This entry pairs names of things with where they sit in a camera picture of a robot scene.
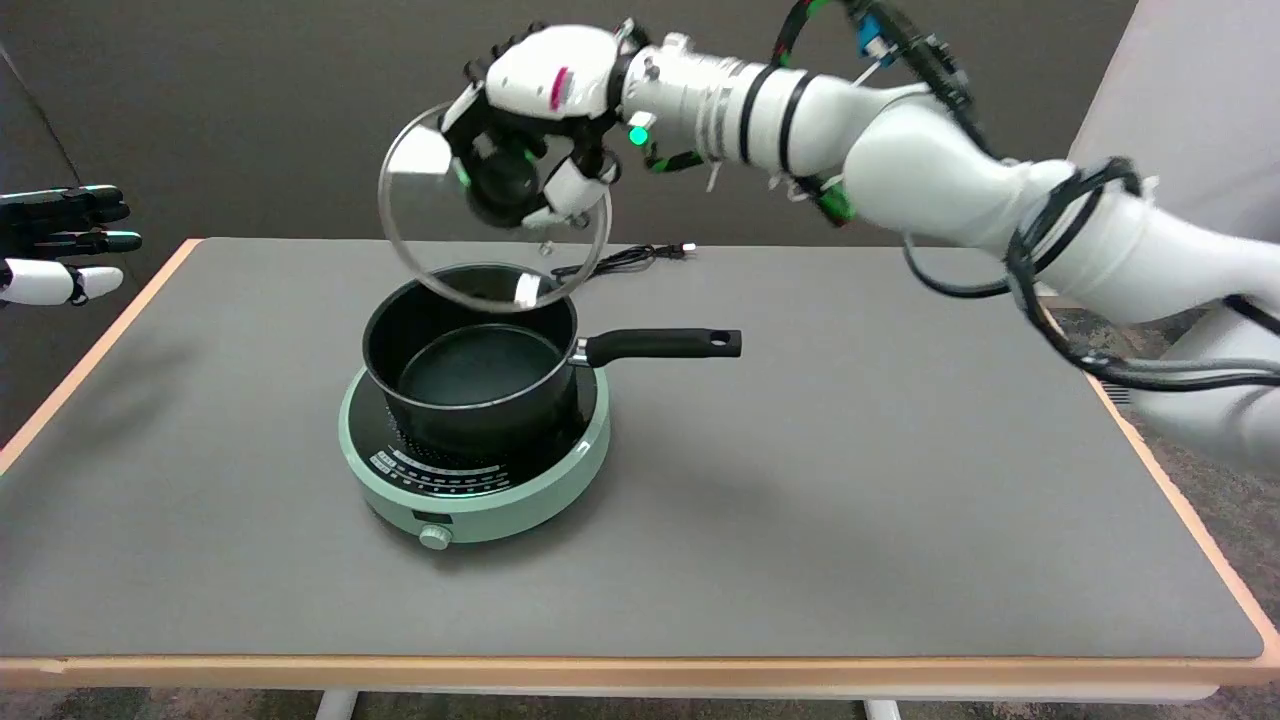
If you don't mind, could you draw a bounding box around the green induction cooker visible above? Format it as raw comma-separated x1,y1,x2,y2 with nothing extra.
338,366,611,551

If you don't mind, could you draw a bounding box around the grey table mat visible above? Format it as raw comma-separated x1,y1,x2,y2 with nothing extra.
0,238,1265,659

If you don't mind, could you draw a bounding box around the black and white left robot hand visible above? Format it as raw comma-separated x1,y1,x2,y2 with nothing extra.
0,185,143,307

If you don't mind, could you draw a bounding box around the glass pot lid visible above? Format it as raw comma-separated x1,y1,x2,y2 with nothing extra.
378,100,613,315

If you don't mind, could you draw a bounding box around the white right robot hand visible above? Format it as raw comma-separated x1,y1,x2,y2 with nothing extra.
439,21,653,231

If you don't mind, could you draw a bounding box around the black saucepan with handle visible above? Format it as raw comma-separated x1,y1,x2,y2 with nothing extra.
362,263,743,460

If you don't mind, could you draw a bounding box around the black power cord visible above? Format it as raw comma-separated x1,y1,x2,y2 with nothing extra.
551,242,697,285

